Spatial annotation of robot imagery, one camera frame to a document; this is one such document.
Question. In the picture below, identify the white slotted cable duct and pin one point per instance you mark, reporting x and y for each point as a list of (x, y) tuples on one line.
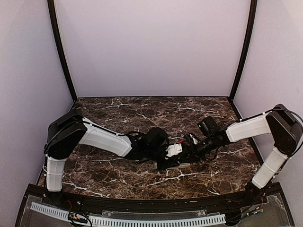
[(132, 219)]

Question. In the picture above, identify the black vertical frame post right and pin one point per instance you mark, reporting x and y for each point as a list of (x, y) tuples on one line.
[(245, 49)]

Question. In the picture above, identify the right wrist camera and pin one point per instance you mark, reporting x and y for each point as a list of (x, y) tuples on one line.
[(192, 138)]

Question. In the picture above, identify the black vertical frame post left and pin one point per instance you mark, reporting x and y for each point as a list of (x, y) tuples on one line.
[(60, 50)]

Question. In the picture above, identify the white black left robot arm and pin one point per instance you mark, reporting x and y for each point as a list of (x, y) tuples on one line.
[(72, 129)]

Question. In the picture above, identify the black front rail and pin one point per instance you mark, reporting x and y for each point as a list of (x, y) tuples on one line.
[(228, 203)]

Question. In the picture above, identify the white remote control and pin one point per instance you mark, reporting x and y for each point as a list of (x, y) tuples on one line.
[(182, 165)]

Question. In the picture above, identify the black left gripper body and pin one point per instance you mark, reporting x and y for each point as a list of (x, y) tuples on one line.
[(161, 166)]

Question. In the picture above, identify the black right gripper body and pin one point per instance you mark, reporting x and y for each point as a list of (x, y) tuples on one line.
[(198, 152)]

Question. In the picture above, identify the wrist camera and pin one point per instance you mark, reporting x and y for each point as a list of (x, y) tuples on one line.
[(174, 150), (192, 138)]

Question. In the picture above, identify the black vertical frame post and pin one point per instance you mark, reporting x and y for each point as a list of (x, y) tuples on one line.
[(60, 50), (245, 49)]

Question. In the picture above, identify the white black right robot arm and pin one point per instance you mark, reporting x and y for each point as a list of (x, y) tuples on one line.
[(283, 125)]

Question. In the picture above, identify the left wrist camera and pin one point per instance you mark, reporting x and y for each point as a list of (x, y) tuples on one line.
[(174, 150)]

